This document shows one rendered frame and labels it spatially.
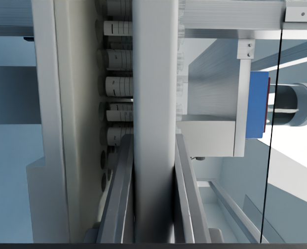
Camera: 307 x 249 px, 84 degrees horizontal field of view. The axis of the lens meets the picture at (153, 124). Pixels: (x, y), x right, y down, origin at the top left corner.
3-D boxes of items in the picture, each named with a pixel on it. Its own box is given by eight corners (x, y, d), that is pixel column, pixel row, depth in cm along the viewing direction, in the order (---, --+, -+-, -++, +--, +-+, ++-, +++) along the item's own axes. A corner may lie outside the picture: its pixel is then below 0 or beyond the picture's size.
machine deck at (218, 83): (230, 157, 48) (244, 156, 49) (239, 14, 43) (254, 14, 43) (184, 125, 110) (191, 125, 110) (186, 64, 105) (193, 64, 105)
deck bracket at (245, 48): (237, 58, 44) (254, 58, 44) (239, 38, 43) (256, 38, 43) (236, 59, 45) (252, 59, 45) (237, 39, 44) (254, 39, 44)
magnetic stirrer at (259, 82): (239, 144, 51) (268, 144, 51) (244, 70, 48) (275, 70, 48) (213, 131, 71) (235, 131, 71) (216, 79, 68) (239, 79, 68)
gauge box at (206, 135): (164, 157, 48) (233, 157, 49) (164, 120, 47) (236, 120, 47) (159, 140, 70) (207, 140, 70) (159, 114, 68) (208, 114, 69)
